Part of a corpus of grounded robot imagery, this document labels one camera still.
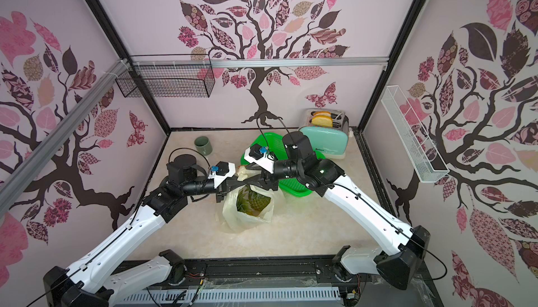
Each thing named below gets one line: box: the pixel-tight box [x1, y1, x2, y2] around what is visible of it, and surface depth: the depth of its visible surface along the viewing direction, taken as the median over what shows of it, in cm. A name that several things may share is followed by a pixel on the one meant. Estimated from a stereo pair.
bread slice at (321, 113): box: [313, 110, 332, 117], surface depth 102 cm
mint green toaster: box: [299, 107, 350, 160], surface depth 100 cm
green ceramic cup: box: [194, 135, 213, 156], surface depth 109 cm
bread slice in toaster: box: [311, 115, 333, 128], surface depth 100 cm
